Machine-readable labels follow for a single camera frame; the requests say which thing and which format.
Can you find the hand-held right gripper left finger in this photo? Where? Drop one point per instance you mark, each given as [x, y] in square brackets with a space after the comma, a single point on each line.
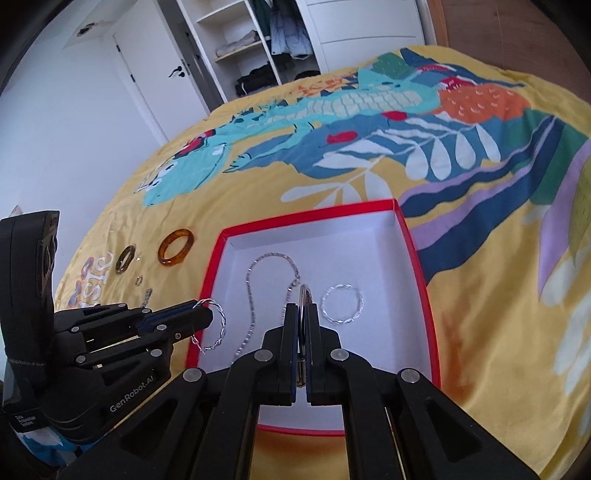
[294, 383]

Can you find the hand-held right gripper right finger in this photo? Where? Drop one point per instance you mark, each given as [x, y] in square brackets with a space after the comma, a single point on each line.
[310, 383]

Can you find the red cardboard box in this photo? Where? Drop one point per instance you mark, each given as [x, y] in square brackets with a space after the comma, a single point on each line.
[323, 249]

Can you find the white open wardrobe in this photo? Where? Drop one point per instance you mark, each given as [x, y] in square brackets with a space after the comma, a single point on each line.
[360, 27]

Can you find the yellow printed blanket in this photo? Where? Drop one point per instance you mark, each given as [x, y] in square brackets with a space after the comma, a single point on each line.
[461, 323]

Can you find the folded beige clothes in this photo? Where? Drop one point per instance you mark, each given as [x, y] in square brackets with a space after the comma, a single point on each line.
[238, 41]

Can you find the amber resin bangle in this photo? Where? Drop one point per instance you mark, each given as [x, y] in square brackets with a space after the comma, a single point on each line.
[166, 258]

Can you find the hanging green garment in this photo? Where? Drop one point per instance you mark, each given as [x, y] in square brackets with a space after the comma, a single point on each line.
[262, 16]

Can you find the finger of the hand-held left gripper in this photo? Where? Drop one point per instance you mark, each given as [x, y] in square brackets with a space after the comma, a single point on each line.
[194, 321]
[175, 310]

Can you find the thin metal bangle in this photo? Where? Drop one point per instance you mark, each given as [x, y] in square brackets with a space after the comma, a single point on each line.
[302, 295]

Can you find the white door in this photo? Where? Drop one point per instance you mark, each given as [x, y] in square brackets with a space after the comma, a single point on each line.
[152, 92]

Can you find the folded black clothes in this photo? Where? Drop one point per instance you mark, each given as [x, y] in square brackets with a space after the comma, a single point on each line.
[254, 81]

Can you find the hanging grey-blue jacket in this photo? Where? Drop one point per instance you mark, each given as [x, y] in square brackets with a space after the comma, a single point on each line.
[288, 32]

